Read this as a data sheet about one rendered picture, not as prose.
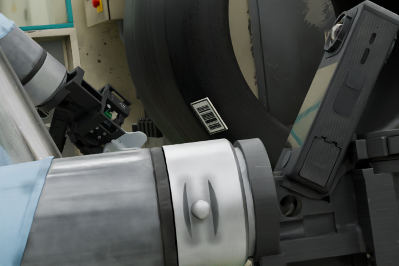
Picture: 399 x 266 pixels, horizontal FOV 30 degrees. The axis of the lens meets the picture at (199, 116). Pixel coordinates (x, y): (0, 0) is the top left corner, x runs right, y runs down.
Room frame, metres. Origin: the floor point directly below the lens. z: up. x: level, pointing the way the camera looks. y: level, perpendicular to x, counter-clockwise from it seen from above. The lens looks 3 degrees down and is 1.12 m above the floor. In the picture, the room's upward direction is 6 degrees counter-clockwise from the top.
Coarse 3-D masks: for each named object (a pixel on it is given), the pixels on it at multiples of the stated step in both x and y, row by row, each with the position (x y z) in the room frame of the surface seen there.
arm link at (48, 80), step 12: (48, 60) 1.08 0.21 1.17; (36, 72) 1.14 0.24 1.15; (48, 72) 1.07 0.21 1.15; (60, 72) 1.09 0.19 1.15; (24, 84) 1.13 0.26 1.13; (36, 84) 1.07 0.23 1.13; (48, 84) 1.07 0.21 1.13; (60, 84) 1.08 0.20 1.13; (36, 96) 1.08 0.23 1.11; (48, 96) 1.08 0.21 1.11
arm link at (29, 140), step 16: (0, 48) 0.53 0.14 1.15; (0, 64) 0.52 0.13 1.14; (0, 80) 0.51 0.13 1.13; (16, 80) 0.53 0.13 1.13; (0, 96) 0.51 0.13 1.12; (16, 96) 0.52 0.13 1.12; (0, 112) 0.51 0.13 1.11; (16, 112) 0.51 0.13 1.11; (32, 112) 0.53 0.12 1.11; (0, 128) 0.50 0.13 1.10; (16, 128) 0.51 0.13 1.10; (32, 128) 0.52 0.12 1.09; (0, 144) 0.50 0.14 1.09; (16, 144) 0.51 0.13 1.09; (32, 144) 0.51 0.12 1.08; (48, 144) 0.53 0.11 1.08; (0, 160) 0.50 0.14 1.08; (16, 160) 0.50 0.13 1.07; (32, 160) 0.51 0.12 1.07
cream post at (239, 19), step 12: (240, 0) 1.62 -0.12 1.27; (240, 12) 1.62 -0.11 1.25; (240, 24) 1.62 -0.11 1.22; (240, 36) 1.61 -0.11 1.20; (240, 48) 1.61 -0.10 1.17; (252, 48) 1.63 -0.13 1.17; (240, 60) 1.61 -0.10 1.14; (252, 60) 1.62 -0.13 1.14; (252, 72) 1.62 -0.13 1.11; (252, 84) 1.62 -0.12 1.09
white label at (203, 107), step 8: (192, 104) 1.17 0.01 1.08; (200, 104) 1.16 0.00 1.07; (208, 104) 1.15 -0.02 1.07; (200, 112) 1.17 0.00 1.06; (208, 112) 1.16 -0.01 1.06; (216, 112) 1.15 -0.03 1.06; (208, 120) 1.17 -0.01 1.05; (216, 120) 1.16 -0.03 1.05; (208, 128) 1.18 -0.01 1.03; (216, 128) 1.17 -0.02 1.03; (224, 128) 1.16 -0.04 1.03
